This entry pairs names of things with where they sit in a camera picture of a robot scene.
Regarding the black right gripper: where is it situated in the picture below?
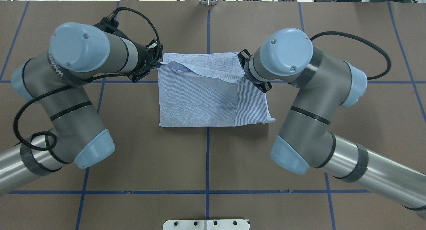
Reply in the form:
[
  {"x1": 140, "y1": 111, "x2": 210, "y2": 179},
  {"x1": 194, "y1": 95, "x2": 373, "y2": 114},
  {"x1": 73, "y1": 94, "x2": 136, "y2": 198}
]
[{"x1": 237, "y1": 49, "x2": 272, "y2": 93}]

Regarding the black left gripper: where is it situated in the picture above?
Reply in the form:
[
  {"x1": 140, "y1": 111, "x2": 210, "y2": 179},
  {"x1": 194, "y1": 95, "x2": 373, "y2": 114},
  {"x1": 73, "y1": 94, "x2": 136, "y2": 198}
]
[{"x1": 127, "y1": 39, "x2": 164, "y2": 83}]

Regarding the blue striped button shirt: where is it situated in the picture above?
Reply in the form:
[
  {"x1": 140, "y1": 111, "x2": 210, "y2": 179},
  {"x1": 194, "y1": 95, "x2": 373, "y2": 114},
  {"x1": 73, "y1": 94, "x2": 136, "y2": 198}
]
[{"x1": 158, "y1": 52, "x2": 275, "y2": 128}]

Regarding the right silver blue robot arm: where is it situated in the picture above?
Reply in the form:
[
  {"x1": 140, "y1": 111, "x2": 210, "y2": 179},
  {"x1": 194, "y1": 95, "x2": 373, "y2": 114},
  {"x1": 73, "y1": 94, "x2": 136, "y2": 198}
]
[{"x1": 238, "y1": 28, "x2": 426, "y2": 219}]

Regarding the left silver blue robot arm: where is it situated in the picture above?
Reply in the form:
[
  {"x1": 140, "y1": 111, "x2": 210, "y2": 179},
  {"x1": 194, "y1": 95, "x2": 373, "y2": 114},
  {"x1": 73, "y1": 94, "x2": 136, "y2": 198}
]
[{"x1": 1, "y1": 21, "x2": 163, "y2": 194}]

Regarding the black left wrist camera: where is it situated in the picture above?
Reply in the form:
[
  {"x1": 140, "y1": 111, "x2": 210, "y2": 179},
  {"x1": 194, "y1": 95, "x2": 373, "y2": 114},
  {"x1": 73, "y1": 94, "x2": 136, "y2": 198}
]
[{"x1": 93, "y1": 17, "x2": 129, "y2": 40}]

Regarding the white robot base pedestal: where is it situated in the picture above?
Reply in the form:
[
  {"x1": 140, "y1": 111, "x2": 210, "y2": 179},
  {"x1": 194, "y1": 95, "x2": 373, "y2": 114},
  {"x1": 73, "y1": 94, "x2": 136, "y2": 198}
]
[{"x1": 162, "y1": 219, "x2": 251, "y2": 230}]

